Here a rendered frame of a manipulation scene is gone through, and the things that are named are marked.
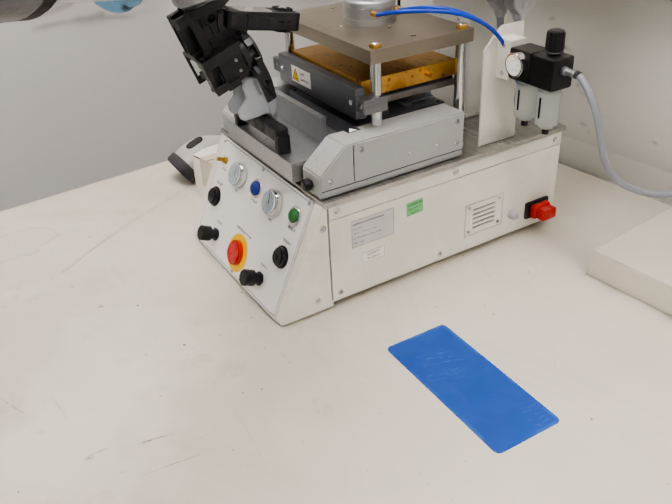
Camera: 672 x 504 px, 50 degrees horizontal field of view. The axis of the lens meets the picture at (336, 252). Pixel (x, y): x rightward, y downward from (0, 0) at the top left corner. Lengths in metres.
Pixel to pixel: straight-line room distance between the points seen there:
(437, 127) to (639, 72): 0.48
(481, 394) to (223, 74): 0.54
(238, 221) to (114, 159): 1.41
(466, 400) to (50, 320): 0.63
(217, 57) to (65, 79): 1.45
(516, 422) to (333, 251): 0.34
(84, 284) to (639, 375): 0.84
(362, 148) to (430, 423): 0.38
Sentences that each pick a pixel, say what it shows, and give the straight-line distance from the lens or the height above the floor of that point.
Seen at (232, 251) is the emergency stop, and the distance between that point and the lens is 1.16.
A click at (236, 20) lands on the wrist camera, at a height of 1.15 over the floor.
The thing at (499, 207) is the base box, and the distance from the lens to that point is 1.21.
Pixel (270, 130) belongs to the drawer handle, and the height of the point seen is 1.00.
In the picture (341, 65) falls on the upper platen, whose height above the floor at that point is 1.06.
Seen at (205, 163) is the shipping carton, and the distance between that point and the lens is 1.38.
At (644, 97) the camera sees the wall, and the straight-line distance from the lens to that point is 1.44.
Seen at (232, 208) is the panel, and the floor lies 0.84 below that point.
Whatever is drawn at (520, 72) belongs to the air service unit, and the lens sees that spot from 1.07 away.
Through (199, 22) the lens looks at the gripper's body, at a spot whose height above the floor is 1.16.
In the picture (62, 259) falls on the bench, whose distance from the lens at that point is 1.33.
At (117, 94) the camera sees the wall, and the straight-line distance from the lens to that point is 2.49.
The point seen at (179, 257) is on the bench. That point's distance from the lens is 1.26.
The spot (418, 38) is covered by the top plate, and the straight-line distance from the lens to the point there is 1.05.
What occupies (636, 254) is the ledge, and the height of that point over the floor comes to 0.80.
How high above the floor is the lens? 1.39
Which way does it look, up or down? 31 degrees down
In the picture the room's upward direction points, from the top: 3 degrees counter-clockwise
